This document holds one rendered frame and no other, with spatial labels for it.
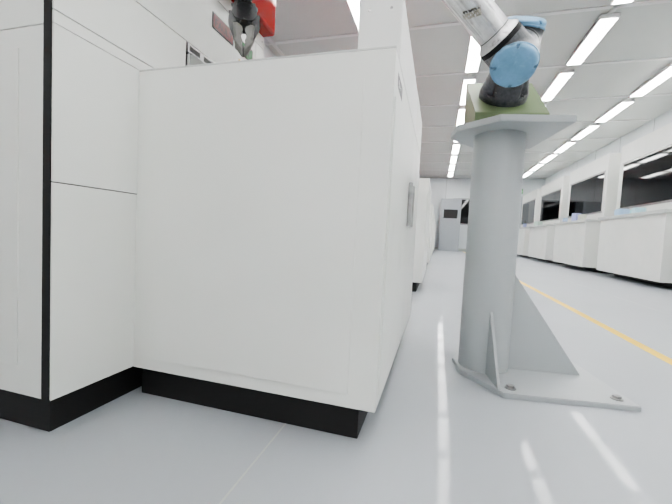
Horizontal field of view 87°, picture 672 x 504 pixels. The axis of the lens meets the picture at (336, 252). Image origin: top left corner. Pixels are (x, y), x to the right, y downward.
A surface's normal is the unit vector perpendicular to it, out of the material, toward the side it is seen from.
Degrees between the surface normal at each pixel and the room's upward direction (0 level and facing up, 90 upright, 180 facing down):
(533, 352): 90
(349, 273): 90
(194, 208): 90
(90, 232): 90
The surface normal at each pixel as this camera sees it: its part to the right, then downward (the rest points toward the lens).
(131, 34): 0.96, 0.07
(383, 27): -0.28, 0.04
